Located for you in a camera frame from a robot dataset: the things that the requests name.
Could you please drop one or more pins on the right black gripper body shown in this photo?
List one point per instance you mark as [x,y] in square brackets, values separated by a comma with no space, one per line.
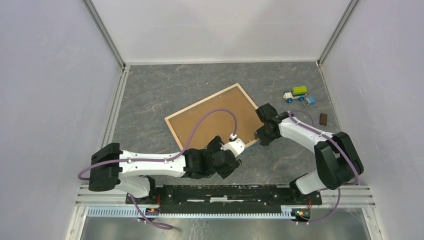
[260,135]

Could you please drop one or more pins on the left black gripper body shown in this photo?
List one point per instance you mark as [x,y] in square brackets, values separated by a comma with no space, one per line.
[230,162]

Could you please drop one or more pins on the brown cardboard backing board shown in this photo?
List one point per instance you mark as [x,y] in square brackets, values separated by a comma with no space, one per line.
[215,119]

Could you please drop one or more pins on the wooden picture frame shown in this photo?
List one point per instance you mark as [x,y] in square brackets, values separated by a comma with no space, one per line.
[185,112]

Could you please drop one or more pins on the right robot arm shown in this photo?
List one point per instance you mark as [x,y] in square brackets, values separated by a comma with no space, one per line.
[337,161]

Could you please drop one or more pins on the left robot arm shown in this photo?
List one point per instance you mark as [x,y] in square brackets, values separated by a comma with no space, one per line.
[112,168]

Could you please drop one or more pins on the toy brick car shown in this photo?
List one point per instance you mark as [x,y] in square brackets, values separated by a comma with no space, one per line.
[297,93]

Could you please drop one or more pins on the small blue grey brick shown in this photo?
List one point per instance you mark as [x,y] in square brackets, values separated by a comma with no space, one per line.
[308,101]

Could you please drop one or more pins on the small brown block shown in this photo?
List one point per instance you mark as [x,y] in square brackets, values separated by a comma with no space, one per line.
[323,119]

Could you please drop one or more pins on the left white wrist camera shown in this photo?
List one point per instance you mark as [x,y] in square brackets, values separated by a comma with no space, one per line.
[235,145]

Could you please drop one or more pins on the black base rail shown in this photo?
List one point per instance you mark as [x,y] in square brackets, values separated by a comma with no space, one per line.
[225,199]

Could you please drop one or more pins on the white cable duct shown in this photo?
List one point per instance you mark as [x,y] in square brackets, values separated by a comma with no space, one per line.
[132,212]

